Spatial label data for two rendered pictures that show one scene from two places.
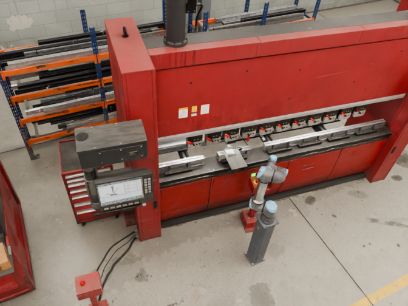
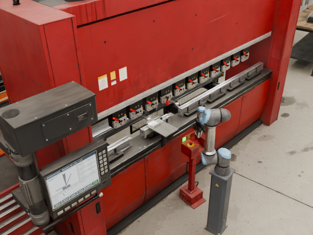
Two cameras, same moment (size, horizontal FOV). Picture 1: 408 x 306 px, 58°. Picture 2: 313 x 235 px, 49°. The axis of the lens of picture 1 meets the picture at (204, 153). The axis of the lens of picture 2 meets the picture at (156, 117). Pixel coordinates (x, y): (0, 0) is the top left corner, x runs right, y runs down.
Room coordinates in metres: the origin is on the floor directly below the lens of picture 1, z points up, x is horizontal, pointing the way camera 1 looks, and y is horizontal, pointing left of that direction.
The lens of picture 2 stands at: (0.13, 0.74, 2.90)
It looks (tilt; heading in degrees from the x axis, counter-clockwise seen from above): 33 degrees down; 338
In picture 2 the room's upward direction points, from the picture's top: 1 degrees counter-clockwise
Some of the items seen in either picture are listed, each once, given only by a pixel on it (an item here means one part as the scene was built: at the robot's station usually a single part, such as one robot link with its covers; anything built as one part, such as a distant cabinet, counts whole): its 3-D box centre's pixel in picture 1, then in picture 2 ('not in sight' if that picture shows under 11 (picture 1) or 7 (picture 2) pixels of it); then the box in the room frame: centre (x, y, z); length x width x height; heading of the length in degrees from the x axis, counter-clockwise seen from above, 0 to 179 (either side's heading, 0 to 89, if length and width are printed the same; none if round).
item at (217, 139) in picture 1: (212, 135); (133, 108); (2.75, -0.07, 1.26); 0.15 x 0.09 x 0.17; 113
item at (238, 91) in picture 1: (299, 85); (196, 33); (3.09, -0.88, 1.74); 3.00 x 0.08 x 0.80; 113
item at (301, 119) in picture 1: (297, 119); (201, 73); (3.13, -1.00, 1.26); 0.15 x 0.09 x 0.17; 113
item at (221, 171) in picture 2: (268, 215); (222, 166); (2.13, -0.69, 0.82); 0.15 x 0.15 x 0.10
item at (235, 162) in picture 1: (235, 159); (162, 127); (2.70, -0.34, 1.00); 0.26 x 0.18 x 0.01; 23
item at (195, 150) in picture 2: (260, 182); (193, 144); (2.62, -0.64, 0.75); 0.20 x 0.16 x 0.18; 107
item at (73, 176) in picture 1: (91, 183); (4, 221); (2.58, 1.24, 0.50); 0.50 x 0.50 x 1.00; 23
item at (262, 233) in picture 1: (260, 238); (219, 201); (2.13, -0.69, 0.39); 0.18 x 0.18 x 0.77; 30
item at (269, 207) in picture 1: (269, 208); (223, 156); (2.13, -0.68, 0.94); 0.13 x 0.12 x 0.14; 72
